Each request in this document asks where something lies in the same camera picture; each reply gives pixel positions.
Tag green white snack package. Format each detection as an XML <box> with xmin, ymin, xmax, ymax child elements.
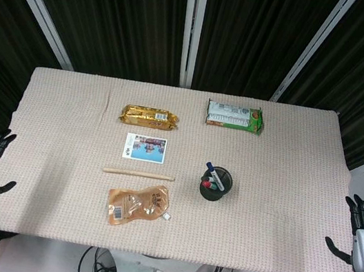
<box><xmin>203</xmin><ymin>98</ymin><xmax>268</xmax><ymax>136</ymax></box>

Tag wooden stick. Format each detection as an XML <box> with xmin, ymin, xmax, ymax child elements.
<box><xmin>103</xmin><ymin>163</ymin><xmax>176</xmax><ymax>185</ymax></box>

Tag gold snack package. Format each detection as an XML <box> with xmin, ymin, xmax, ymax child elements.
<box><xmin>117</xmin><ymin>102</ymin><xmax>182</xmax><ymax>133</ymax></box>

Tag black mesh pen holder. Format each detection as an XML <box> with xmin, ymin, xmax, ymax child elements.
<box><xmin>196</xmin><ymin>163</ymin><xmax>236</xmax><ymax>206</ymax></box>

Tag red cap marker pen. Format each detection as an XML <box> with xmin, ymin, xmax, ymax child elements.
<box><xmin>199</xmin><ymin>178</ymin><xmax>226</xmax><ymax>193</ymax></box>

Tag brown spouted sauce pouch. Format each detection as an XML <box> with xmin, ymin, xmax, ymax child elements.
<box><xmin>103</xmin><ymin>176</ymin><xmax>179</xmax><ymax>236</ymax></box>

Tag beige waffle tablecloth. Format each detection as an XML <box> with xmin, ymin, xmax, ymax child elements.
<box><xmin>0</xmin><ymin>55</ymin><xmax>364</xmax><ymax>272</ymax></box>

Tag blue picture postcard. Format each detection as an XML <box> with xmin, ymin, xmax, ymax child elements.
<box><xmin>121</xmin><ymin>132</ymin><xmax>170</xmax><ymax>166</ymax></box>

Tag blue cap marker pen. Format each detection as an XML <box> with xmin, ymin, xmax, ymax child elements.
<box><xmin>202</xmin><ymin>161</ymin><xmax>230</xmax><ymax>193</ymax></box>

